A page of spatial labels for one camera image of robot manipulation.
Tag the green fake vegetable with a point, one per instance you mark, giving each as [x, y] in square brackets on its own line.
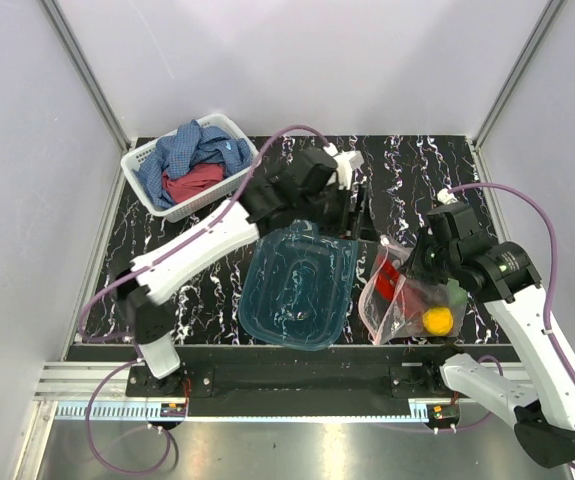
[456, 295]

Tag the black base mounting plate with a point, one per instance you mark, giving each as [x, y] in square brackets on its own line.
[202, 380]

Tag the clear zip top bag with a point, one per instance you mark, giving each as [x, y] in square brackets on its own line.
[400, 318]

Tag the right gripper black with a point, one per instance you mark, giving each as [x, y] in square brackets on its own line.
[413, 267]

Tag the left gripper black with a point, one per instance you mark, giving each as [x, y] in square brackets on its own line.
[347, 221]

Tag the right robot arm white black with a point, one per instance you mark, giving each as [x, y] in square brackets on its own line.
[501, 276]

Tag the white plastic basket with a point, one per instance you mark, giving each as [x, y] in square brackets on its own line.
[132, 160]

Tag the aluminium frame rail front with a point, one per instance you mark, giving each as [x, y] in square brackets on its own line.
[72, 380]

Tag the red cloth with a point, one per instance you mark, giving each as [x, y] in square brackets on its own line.
[202, 177]

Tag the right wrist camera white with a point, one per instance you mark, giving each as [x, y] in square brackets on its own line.
[445, 197]

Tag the red fake lobster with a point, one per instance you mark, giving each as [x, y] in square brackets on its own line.
[389, 282]

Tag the yellow fake fruit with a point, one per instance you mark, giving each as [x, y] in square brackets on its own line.
[438, 321]

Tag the blue plastic container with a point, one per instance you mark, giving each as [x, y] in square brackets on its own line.
[297, 290]

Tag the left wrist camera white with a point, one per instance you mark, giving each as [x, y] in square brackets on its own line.
[346, 164]

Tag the blue patterned cloth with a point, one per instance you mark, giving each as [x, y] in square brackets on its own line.
[180, 152]

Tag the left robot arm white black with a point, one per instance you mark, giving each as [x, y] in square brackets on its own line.
[318, 186]

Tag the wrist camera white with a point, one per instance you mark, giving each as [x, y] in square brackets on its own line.
[445, 197]
[346, 164]

